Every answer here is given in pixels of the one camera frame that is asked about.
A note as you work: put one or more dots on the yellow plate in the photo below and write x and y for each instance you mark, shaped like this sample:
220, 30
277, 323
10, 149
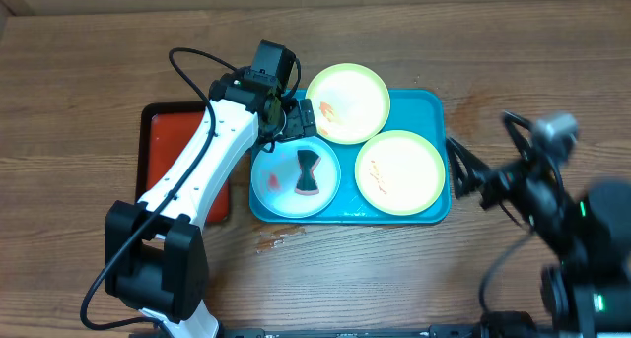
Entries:
351, 103
400, 173

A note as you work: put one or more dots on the yellow plate right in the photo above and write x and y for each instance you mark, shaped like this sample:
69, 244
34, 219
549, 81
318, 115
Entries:
400, 173

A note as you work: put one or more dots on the red water tray black rim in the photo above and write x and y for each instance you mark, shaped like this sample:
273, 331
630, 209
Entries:
165, 129

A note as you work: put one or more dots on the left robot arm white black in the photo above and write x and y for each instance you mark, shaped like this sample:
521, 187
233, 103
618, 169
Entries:
155, 260

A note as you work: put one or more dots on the yellow plate top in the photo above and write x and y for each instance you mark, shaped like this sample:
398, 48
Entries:
351, 103

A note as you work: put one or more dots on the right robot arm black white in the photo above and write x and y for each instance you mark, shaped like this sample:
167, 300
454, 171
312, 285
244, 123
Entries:
588, 293

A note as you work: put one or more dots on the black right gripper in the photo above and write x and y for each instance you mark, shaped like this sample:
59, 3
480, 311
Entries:
472, 169

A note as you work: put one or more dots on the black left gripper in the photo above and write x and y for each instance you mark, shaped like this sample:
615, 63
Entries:
299, 124

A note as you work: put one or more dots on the light blue plate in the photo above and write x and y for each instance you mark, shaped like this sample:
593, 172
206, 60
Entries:
274, 177

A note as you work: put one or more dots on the teal plastic tray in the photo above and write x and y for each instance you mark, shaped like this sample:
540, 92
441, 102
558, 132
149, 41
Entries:
417, 111

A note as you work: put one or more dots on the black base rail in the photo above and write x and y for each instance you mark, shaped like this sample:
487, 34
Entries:
434, 331

